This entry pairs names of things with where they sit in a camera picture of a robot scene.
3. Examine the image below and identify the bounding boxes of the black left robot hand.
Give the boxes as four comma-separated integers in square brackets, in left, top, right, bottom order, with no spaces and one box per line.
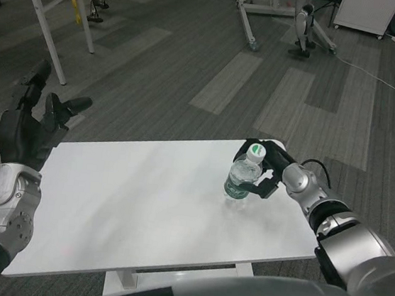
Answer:
[0,54,98,178]

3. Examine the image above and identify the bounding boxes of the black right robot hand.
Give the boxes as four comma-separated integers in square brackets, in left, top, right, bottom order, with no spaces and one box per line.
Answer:
[228,134,297,203]

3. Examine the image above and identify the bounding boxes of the clear water bottle green label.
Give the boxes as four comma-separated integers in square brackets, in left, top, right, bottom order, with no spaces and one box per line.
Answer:
[221,139,269,215]

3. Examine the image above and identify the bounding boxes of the silver humanoid robot legs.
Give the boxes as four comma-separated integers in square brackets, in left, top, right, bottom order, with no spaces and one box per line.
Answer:
[286,0,322,61]

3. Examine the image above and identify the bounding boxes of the white cabinet on casters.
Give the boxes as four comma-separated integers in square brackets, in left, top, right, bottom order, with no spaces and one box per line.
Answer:
[331,0,395,42]

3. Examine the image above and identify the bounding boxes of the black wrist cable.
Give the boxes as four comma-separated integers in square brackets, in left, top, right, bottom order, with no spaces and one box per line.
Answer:
[299,158,336,189]

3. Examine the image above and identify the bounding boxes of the long white floor cable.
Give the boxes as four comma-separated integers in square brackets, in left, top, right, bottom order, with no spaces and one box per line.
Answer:
[330,53,395,104]

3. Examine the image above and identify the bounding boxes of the white gantry frame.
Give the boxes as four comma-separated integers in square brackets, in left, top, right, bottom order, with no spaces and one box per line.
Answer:
[173,0,343,61]

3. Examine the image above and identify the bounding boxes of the white table leg frame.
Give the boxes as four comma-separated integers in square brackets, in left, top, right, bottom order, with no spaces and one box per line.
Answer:
[102,246,256,296]

